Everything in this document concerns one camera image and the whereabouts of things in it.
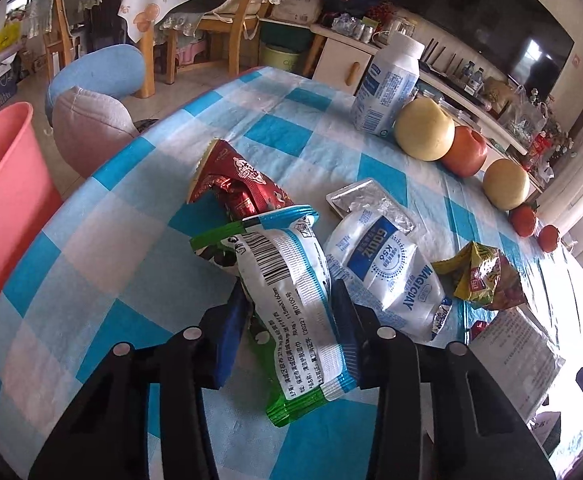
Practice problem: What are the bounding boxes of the red tomato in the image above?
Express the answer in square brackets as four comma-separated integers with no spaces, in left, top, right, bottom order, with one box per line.
[509,203,539,238]
[538,224,562,253]

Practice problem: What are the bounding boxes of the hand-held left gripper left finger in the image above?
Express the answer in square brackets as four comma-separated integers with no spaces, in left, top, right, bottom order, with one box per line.
[28,285,252,480]

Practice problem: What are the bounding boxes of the grey cushioned stool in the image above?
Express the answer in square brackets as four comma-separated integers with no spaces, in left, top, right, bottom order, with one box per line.
[52,86,142,178]

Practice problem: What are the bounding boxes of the pink plastic bucket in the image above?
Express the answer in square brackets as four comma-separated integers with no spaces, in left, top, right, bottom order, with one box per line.
[0,101,63,321]

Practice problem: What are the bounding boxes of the wooden chair with beige cushion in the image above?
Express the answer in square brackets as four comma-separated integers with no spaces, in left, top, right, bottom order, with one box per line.
[164,0,272,86]

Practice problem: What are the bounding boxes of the dark green box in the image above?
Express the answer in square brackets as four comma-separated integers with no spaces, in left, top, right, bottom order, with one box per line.
[260,19,317,48]

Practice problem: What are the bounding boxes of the white paper leaflet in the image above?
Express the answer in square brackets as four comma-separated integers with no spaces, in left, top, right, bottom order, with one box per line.
[466,306,567,423]

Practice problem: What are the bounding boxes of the light wooden chair lace cover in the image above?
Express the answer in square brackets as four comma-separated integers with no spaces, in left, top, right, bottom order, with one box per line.
[24,0,79,81]

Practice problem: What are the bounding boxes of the red apple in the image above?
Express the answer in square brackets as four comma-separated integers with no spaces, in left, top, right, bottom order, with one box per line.
[441,126,488,178]

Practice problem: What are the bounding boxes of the red snack wrapper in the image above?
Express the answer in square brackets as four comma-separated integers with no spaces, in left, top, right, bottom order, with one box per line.
[186,139,297,221]

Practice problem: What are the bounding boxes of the large yellow pear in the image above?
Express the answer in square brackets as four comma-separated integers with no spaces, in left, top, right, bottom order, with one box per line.
[394,97,456,162]

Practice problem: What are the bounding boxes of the yellow plastic bag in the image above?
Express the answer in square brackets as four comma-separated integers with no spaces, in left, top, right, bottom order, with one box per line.
[0,21,23,53]

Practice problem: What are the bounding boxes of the white and blue milk bottle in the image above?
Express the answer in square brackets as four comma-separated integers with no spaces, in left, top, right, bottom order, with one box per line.
[350,34,425,138]

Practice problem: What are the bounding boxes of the white pouch with blue label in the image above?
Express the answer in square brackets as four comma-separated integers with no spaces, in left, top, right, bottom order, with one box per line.
[324,210,453,343]

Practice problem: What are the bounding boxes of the black television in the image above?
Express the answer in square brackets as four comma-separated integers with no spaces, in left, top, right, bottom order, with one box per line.
[391,0,575,103]

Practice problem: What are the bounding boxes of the silver foil wrapper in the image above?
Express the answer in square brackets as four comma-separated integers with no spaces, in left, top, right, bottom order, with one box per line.
[325,178,417,236]

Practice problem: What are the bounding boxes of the dark wooden chair lace cover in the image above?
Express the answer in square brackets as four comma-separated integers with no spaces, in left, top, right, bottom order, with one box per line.
[84,0,127,56]

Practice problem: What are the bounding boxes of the blue round stool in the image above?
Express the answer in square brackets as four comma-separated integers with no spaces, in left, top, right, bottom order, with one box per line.
[45,44,147,126]

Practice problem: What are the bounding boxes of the yellow snack wrapper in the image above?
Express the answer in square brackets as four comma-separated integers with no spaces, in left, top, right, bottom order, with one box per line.
[431,241,528,311]

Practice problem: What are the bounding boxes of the light green waste bin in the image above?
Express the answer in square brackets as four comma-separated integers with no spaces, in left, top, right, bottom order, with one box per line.
[262,44,302,75]

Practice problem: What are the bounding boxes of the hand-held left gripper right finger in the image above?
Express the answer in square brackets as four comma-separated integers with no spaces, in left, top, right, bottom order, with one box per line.
[331,277,557,480]

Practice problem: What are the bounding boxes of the small yellow pear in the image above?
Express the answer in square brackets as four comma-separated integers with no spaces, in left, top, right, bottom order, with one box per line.
[482,158,531,211]

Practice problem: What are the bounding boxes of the green and white snack packet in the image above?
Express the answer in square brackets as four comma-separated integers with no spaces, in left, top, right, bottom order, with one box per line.
[190,205,359,428]

